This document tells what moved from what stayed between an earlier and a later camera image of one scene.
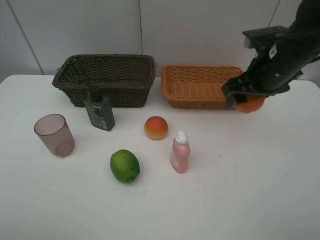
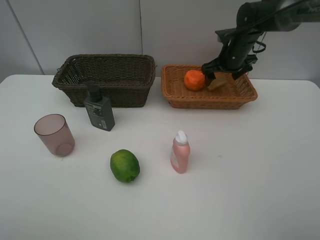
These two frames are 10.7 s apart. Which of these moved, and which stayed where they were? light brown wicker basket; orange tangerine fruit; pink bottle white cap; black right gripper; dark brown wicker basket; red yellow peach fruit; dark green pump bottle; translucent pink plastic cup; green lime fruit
Moved: orange tangerine fruit; black right gripper; red yellow peach fruit
Stayed: pink bottle white cap; dark green pump bottle; translucent pink plastic cup; dark brown wicker basket; green lime fruit; light brown wicker basket
